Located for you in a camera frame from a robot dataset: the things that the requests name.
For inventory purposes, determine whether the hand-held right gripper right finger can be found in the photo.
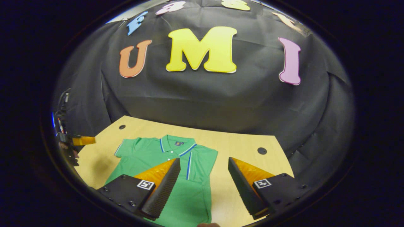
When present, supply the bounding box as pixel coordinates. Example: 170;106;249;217
228;157;312;220

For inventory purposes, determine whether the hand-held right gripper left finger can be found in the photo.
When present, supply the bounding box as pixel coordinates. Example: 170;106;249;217
97;158;181;221

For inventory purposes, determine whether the green T-shirt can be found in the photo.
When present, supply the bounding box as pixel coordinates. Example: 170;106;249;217
104;135;219;227

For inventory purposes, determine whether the black backdrop cloth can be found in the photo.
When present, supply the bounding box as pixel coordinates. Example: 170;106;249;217
52;0;356;202

